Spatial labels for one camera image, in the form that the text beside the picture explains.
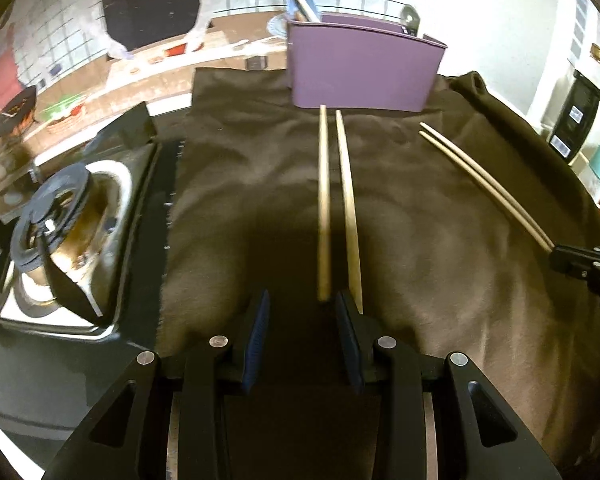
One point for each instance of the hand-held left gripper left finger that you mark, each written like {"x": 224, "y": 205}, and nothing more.
{"x": 256, "y": 340}

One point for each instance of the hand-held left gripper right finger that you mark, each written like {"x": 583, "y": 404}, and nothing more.
{"x": 351, "y": 345}

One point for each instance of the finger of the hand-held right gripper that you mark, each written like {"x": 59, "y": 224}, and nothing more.
{"x": 580, "y": 262}

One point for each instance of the purple plastic utensil container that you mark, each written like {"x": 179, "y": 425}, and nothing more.
{"x": 360, "y": 70}

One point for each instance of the dark metal spoon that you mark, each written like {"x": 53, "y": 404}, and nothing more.
{"x": 409, "y": 16}

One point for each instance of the light blue plastic spoon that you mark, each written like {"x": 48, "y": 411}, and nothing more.
{"x": 296, "y": 10}

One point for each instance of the dark brown cloth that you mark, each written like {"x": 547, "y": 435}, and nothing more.
{"x": 260, "y": 210}

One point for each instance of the dark soy sauce bottle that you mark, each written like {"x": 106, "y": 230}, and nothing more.
{"x": 580, "y": 115}

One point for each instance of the black gas stove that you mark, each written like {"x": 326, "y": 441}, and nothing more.
{"x": 145, "y": 240}

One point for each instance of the gas stove burner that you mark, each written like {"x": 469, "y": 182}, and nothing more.
{"x": 65, "y": 230}

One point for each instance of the cartoon wall poster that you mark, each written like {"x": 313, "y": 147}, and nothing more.
{"x": 145, "y": 5}

